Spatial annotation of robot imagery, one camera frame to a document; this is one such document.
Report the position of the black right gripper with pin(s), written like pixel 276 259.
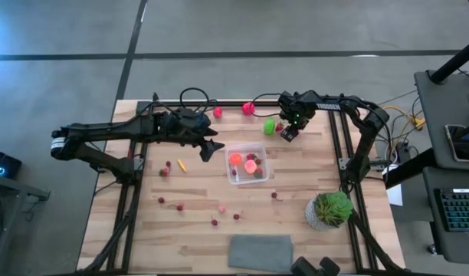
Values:
pixel 296 105

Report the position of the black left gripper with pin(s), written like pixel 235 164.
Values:
pixel 169 132

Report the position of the green round fruit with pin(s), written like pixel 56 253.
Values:
pixel 269 126

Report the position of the pinkish red round fruit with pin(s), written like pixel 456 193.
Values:
pixel 248 109
pixel 217 112

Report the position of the red strawberry with green leaf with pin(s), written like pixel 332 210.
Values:
pixel 258 173
pixel 250 156

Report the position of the peach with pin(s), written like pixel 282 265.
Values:
pixel 250 166

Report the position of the red strawberry with large leaf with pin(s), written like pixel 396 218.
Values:
pixel 164 172

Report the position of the small pink fruit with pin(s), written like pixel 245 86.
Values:
pixel 222 209

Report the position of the bright red bumpy cherry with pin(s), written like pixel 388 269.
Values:
pixel 179 207

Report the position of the dark red cherry with stem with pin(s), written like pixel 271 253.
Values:
pixel 214 222

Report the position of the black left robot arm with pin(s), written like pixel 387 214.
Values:
pixel 104 130

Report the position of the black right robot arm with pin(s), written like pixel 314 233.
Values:
pixel 366 126

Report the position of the clear plastic container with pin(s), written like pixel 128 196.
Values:
pixel 244 179

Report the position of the green succulent in white pot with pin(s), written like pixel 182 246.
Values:
pixel 332 209

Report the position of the black power strip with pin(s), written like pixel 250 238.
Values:
pixel 402 151

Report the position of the white paper sheet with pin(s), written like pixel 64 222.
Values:
pixel 395 195

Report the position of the grey cloth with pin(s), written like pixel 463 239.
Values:
pixel 261 253

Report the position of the black desk beam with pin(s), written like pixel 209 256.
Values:
pixel 410 170

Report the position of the black rounded block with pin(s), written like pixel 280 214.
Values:
pixel 303 267
pixel 329 266

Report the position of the grey desk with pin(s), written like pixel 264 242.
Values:
pixel 449 249
pixel 433 115

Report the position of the smartphone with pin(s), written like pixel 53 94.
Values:
pixel 458 145

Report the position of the black pole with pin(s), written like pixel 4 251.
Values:
pixel 453 61

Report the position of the black keyboard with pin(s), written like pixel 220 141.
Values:
pixel 460 211

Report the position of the black device with blue light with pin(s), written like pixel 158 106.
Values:
pixel 4 165

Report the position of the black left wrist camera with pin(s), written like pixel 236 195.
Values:
pixel 192 118

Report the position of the black aluminium table frame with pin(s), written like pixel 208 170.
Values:
pixel 334 142

